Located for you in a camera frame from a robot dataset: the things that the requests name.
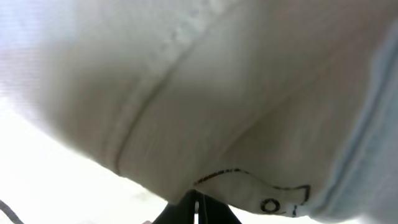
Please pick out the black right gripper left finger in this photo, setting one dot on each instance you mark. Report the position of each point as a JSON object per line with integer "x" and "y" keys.
{"x": 180, "y": 213}

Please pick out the white t-shirt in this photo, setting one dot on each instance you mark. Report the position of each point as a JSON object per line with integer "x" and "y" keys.
{"x": 276, "y": 107}

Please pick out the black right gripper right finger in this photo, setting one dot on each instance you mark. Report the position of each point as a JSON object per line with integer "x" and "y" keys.
{"x": 211, "y": 211}

